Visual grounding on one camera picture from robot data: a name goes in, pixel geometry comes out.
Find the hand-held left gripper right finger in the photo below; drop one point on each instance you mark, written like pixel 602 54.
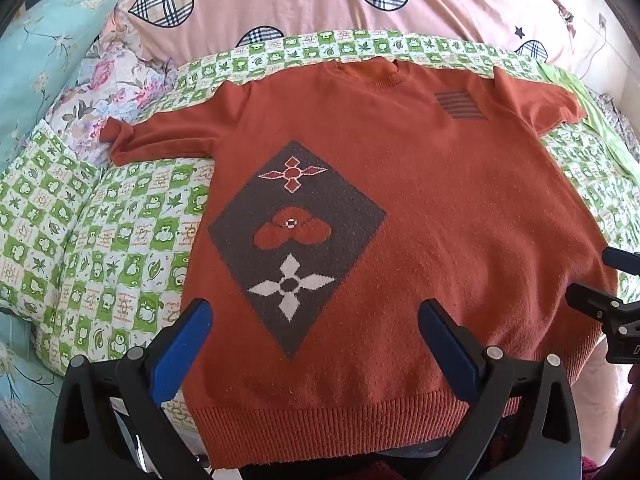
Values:
pixel 445 345

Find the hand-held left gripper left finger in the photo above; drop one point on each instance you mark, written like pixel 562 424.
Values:
pixel 182 350

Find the white wall outlet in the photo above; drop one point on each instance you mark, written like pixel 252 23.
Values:
pixel 602 22

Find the teal floral quilt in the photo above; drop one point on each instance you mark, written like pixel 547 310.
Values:
pixel 40 50

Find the floral pillow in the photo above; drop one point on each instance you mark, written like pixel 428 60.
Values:
pixel 110 80

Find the green checkered bed sheet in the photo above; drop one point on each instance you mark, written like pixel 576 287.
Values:
pixel 125 240

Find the orange knitted sweater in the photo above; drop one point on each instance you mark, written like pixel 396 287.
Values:
pixel 400 160

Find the light green cloth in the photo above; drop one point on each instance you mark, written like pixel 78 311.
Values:
pixel 600 115

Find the pink quilt with plaid hearts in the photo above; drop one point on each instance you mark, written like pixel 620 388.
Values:
pixel 275 0

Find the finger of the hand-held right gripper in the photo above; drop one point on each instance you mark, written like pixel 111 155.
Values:
pixel 620 260
pixel 592 300

